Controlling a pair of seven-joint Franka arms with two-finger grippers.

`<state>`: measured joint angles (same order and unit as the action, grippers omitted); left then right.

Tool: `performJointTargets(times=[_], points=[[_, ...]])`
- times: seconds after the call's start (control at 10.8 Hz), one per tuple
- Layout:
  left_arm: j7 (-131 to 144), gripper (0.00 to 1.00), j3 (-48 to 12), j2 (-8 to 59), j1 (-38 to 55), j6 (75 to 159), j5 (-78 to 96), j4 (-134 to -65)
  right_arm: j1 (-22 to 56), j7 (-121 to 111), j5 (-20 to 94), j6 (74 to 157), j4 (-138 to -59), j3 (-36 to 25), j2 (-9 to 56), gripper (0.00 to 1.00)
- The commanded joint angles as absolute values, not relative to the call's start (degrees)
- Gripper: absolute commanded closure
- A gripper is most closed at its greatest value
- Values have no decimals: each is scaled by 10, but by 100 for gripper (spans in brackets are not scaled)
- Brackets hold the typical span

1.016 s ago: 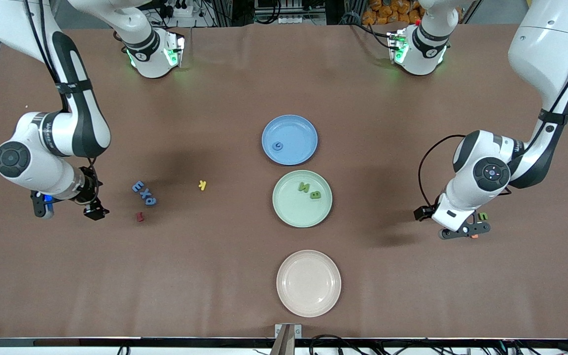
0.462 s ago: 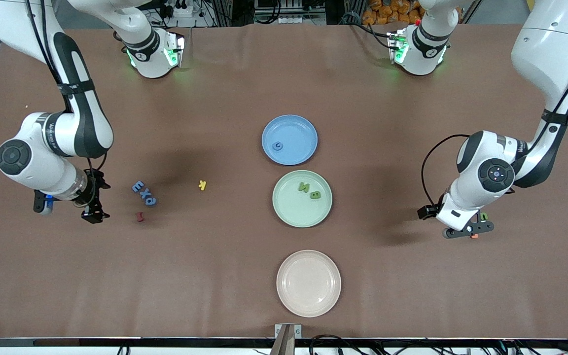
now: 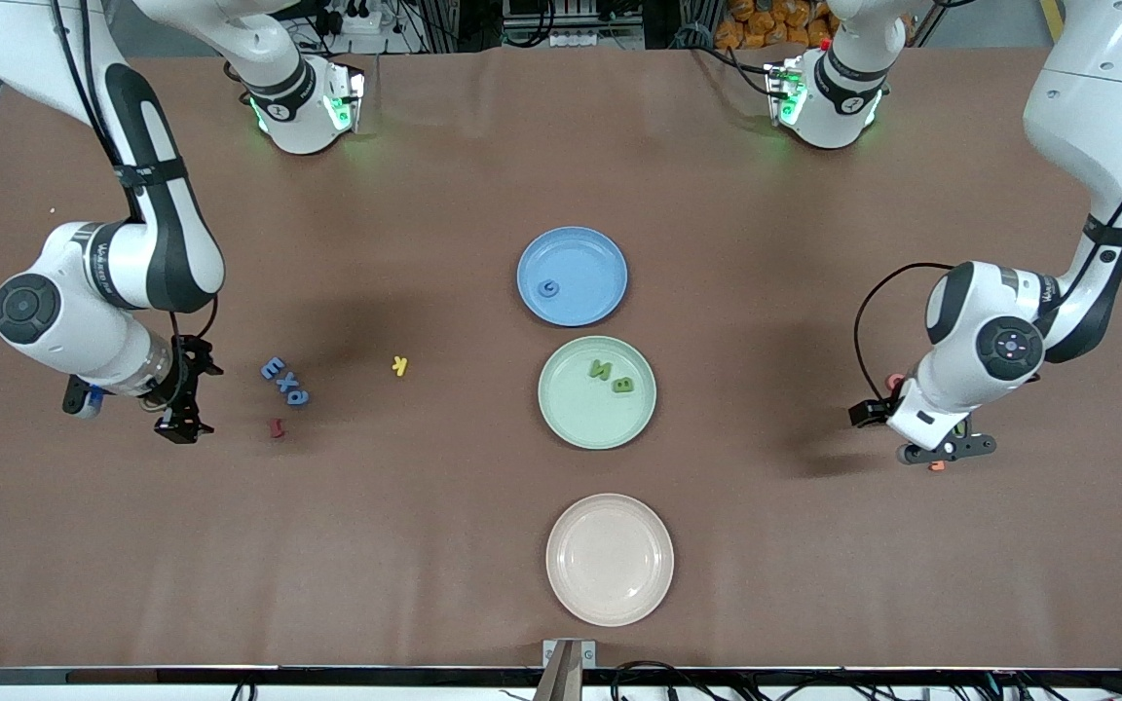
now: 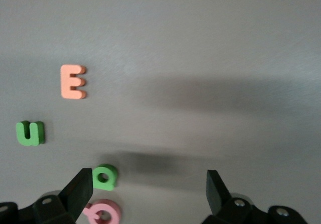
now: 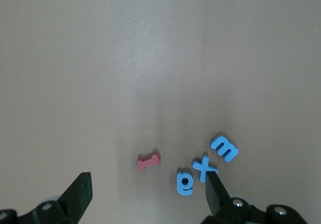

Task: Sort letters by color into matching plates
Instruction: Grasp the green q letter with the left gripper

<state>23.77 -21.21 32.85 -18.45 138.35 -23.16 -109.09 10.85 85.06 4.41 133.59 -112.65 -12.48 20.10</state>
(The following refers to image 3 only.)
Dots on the blue foam letter E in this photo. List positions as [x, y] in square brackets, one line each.
[273, 368]

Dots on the blue foam letter Q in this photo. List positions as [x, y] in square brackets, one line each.
[300, 399]

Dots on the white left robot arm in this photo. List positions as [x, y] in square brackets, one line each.
[990, 321]

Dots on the brown table cover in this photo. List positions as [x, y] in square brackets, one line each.
[425, 535]

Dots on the blue foam letter G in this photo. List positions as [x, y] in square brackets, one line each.
[543, 288]

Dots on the bag of oranges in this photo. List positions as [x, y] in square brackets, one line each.
[766, 19]

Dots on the green foam letter N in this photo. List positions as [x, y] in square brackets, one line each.
[600, 368]

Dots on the blue plate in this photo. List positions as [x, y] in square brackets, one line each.
[585, 258]

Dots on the yellow foam letter K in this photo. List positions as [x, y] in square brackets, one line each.
[400, 366]

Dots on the beige pink plate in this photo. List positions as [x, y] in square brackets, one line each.
[610, 560]

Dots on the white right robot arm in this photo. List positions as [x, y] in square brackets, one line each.
[162, 243]

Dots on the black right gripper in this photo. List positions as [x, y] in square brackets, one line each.
[188, 375]

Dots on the black table edge rail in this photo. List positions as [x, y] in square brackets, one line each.
[230, 675]

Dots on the blue foam letter X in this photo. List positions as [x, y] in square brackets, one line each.
[286, 382]

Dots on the green foam letter B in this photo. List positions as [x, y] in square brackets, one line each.
[624, 386]

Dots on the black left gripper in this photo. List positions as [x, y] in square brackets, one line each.
[871, 412]

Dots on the green plate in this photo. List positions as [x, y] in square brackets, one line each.
[576, 414]

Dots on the white power strip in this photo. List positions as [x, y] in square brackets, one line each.
[569, 39]
[361, 21]

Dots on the silver camera mount bracket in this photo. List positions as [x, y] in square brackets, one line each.
[569, 657]

